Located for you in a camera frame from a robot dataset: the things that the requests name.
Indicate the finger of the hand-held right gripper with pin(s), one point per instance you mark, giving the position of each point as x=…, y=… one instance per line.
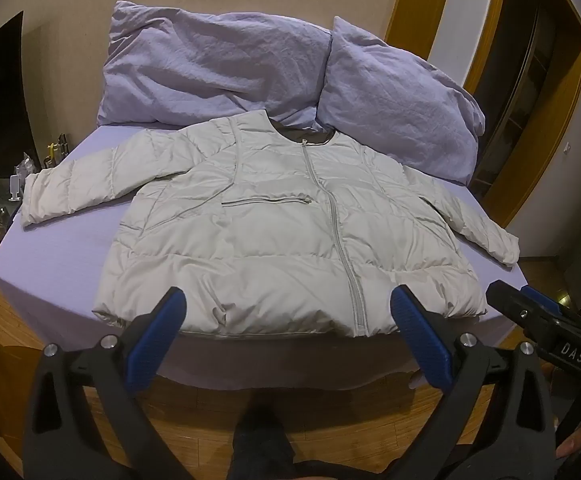
x=545, y=297
x=520, y=312

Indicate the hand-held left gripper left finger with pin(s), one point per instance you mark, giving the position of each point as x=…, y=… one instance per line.
x=158, y=330

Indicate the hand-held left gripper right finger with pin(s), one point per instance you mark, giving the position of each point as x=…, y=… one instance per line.
x=423, y=332

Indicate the cream puffer jacket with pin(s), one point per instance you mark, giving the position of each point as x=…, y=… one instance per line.
x=250, y=220

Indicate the person's right hand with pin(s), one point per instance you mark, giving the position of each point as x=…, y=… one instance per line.
x=575, y=442

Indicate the bed with lavender sheet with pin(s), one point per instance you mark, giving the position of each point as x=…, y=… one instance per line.
x=60, y=265

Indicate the person's dark trouser leg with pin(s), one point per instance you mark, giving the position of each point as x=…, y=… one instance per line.
x=260, y=440

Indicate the white plastic stand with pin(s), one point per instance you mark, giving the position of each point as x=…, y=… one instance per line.
x=15, y=186

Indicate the dark bottle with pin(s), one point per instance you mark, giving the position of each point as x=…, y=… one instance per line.
x=63, y=146

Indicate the grey plastic bag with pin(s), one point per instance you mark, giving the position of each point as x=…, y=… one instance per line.
x=25, y=164

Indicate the narrow lavender pillow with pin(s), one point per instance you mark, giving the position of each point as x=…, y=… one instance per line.
x=395, y=105

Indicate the wide lavender pillow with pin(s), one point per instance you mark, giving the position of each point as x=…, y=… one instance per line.
x=205, y=60

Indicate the wooden door frame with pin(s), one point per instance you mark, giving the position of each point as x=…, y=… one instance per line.
x=545, y=125

